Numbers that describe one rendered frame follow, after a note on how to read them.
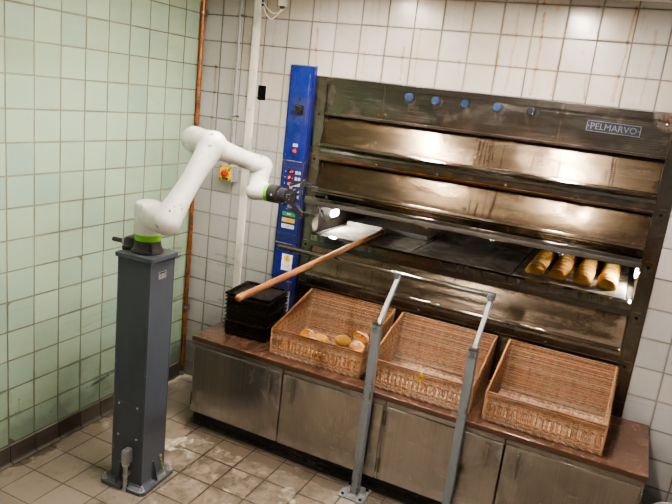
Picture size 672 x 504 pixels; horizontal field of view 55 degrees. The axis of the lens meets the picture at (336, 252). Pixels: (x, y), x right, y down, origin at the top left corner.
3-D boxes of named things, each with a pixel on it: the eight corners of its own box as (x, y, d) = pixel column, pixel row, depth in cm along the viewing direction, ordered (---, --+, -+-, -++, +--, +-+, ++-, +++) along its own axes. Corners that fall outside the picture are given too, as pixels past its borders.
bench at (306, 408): (238, 392, 435) (244, 311, 421) (623, 524, 340) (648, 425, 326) (185, 426, 385) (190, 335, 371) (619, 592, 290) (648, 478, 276)
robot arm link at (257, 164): (205, 158, 318) (218, 159, 311) (211, 136, 319) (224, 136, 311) (260, 179, 344) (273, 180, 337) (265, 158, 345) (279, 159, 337)
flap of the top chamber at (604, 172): (320, 147, 377) (329, 115, 379) (655, 200, 306) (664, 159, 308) (317, 145, 373) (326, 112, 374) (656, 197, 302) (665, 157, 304)
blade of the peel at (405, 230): (426, 240, 409) (427, 236, 409) (346, 224, 429) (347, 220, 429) (440, 231, 442) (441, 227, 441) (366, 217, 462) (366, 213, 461)
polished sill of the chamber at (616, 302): (315, 238, 397) (315, 232, 396) (630, 308, 326) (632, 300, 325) (310, 240, 391) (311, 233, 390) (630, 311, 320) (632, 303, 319)
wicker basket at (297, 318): (307, 328, 403) (311, 286, 396) (391, 352, 381) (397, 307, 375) (267, 353, 360) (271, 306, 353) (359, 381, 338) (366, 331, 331)
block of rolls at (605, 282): (539, 254, 408) (541, 245, 407) (620, 270, 389) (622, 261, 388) (523, 273, 354) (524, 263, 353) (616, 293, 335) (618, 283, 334)
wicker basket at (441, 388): (395, 355, 378) (401, 310, 371) (491, 382, 356) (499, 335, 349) (363, 384, 335) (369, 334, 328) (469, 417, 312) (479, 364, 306)
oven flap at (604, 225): (316, 191, 383) (324, 159, 385) (643, 252, 313) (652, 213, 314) (312, 189, 379) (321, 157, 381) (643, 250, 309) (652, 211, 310)
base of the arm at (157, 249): (104, 246, 303) (104, 234, 302) (125, 241, 317) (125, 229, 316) (150, 257, 295) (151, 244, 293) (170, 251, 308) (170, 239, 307)
